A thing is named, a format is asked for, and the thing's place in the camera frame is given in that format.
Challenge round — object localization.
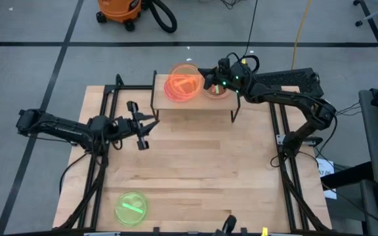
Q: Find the black aluminium table frame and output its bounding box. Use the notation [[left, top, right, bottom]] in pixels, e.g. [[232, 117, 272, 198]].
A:
[[57, 73, 333, 236]]

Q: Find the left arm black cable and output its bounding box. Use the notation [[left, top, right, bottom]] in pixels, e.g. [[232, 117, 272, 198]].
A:
[[102, 123, 126, 151]]

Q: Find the wooden shelf with black legs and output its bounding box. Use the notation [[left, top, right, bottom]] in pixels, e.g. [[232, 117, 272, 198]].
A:
[[150, 69, 242, 124]]

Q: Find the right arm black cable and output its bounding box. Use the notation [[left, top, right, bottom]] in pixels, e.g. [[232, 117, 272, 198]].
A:
[[225, 51, 261, 75]]

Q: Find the large green translucent plate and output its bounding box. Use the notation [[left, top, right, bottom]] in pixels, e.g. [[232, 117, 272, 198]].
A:
[[114, 191, 149, 226]]

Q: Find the office chair base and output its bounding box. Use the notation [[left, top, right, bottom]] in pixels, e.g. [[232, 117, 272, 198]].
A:
[[352, 0, 378, 40]]

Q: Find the black handheld object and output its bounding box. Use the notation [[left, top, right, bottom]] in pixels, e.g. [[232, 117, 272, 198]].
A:
[[213, 214, 238, 236]]

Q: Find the white paper sheet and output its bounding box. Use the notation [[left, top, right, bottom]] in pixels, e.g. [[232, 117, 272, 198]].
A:
[[316, 157, 338, 201]]

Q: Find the black vacuum hose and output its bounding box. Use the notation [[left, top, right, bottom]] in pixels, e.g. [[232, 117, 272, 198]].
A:
[[141, 0, 179, 34]]

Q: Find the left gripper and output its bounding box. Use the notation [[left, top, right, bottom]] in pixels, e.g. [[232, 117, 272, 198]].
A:
[[110, 100, 161, 151]]

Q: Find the yellow hanging cable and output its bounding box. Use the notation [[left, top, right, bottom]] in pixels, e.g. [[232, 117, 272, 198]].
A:
[[289, 0, 313, 71]]

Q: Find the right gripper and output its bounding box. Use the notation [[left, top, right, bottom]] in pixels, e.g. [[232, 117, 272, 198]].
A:
[[198, 58, 254, 96]]

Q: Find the black cable tangle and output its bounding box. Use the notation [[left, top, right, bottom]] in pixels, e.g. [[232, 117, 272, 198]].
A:
[[220, 0, 242, 10]]

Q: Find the orange translucent plate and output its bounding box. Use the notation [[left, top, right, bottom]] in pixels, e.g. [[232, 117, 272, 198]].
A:
[[163, 62, 207, 103]]

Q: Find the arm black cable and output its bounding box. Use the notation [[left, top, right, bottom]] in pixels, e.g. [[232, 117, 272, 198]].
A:
[[225, 51, 261, 75], [102, 123, 126, 151]]

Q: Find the black floor cable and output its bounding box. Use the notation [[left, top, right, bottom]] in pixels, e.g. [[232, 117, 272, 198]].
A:
[[242, 0, 259, 59]]

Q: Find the orange shop vacuum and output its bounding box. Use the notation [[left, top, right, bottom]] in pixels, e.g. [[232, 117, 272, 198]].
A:
[[96, 0, 143, 33]]

